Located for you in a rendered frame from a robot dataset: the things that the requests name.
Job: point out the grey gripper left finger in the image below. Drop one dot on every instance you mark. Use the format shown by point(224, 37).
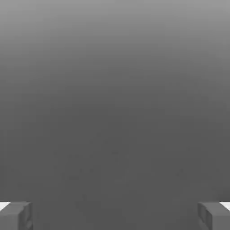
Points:
point(12, 217)

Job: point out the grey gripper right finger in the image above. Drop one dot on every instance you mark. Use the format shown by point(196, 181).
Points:
point(218, 218)

